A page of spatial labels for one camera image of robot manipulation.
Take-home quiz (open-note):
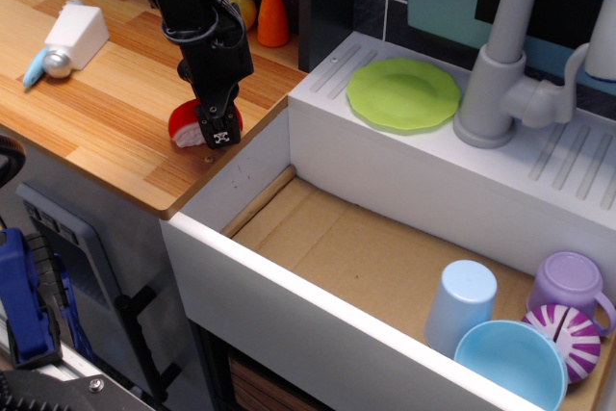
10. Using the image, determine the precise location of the light blue plastic bowl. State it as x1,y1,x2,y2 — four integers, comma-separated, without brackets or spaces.
454,320,569,410

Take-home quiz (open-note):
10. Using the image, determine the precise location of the red and white toy sushi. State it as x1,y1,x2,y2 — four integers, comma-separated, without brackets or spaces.
167,98,244,148

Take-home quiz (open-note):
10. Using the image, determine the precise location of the light blue toy fish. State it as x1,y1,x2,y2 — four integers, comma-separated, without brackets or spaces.
22,48,47,89

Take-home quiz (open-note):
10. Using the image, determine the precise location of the yellow toy fruit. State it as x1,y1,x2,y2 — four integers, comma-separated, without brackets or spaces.
227,0,258,30

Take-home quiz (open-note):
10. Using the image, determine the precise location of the green plastic plate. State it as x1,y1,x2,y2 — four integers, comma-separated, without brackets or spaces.
346,58,462,133

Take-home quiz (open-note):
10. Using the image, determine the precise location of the dark vertical post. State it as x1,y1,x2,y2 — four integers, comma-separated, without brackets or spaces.
298,0,354,72

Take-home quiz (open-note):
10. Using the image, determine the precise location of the brown cardboard sheet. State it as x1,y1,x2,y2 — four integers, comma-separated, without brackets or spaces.
230,176,616,411

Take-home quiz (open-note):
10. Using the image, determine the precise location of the lilac mug with handle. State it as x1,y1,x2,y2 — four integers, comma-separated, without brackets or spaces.
526,251,615,337

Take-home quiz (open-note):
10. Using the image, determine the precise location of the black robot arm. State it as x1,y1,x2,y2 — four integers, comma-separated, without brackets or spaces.
149,0,254,149

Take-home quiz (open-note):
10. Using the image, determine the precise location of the white toy salt shaker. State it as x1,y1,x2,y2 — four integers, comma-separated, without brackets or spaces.
42,1,110,79

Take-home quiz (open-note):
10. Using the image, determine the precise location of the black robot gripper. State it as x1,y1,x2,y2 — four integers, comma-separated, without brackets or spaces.
160,0,253,149

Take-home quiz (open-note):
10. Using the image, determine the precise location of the blue clamp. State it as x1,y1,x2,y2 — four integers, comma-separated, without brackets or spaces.
1,228,95,369

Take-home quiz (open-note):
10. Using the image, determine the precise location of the grey oven door with handle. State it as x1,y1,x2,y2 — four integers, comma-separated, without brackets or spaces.
16,183,181,403

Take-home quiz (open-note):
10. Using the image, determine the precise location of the white toy sink unit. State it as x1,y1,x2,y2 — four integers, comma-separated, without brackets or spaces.
161,33,615,410

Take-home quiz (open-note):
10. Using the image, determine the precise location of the light blue upturned cup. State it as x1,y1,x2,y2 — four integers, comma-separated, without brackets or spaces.
423,260,498,359

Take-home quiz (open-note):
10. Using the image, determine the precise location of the purple and white toy ball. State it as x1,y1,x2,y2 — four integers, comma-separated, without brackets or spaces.
522,304,602,384

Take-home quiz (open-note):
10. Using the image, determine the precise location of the orange toy carrot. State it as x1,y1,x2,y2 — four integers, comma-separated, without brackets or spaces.
257,0,290,48

